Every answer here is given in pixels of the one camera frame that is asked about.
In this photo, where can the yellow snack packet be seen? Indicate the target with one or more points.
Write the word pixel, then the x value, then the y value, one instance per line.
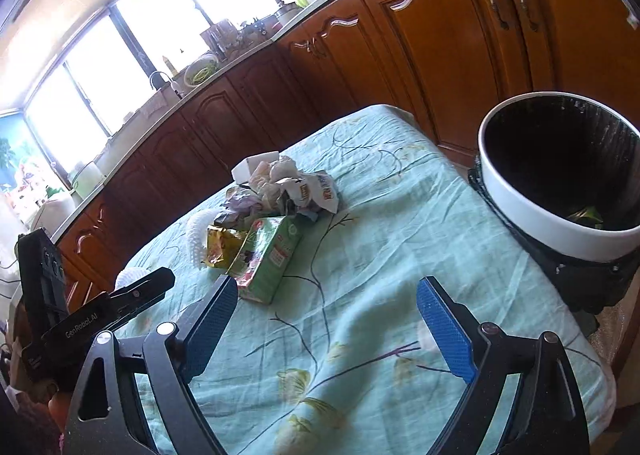
pixel 222 245

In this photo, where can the metal sink faucet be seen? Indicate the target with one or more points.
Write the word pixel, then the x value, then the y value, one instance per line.
pixel 160 77

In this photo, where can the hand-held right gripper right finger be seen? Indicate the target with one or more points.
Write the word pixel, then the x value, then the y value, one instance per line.
pixel 445 330

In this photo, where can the kitchen window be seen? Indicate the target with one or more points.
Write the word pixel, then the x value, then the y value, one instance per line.
pixel 100 65

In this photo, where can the white foam block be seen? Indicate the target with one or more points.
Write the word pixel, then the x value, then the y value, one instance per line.
pixel 247 166

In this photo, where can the white plastic container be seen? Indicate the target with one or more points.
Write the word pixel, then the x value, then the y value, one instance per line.
pixel 55 215

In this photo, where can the white tissue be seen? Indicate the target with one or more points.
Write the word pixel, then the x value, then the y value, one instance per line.
pixel 277 170

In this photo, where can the white round trash bin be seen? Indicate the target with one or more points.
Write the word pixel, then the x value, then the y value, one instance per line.
pixel 525 220

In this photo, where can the grey speckled kitchen countertop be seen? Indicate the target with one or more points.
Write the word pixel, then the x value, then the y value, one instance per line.
pixel 320 5

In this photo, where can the purple wrapper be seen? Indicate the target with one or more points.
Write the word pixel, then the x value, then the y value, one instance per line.
pixel 240 205

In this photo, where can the wall poster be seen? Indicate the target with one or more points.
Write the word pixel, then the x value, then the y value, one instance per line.
pixel 20 155

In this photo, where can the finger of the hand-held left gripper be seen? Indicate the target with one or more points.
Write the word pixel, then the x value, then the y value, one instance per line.
pixel 145 290

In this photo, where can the green crumpled wrapper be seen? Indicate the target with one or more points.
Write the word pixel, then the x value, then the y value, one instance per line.
pixel 587 216

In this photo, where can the small steel pot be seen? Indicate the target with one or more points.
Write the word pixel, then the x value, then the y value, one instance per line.
pixel 286 15

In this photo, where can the yellow dish soap bottle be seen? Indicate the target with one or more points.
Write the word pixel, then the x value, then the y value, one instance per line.
pixel 169 66

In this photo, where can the bowl of green vegetables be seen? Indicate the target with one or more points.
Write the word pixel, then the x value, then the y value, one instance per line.
pixel 200 71

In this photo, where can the green floral tablecloth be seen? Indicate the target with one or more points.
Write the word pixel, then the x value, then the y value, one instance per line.
pixel 375 245

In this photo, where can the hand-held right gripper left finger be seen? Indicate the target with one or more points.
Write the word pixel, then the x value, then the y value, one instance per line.
pixel 215 325

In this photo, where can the utensil holder with utensils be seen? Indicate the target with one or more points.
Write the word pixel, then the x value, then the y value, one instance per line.
pixel 220 37

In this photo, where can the wooden lower kitchen cabinet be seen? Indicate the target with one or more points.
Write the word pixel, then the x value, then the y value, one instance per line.
pixel 430 60

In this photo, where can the green tissue box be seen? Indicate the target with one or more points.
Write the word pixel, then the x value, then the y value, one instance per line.
pixel 270 260

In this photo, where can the white trash bin, black liner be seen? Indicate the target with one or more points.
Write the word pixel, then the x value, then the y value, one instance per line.
pixel 575 280

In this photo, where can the printed wrapper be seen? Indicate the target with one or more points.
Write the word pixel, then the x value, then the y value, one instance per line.
pixel 320 192

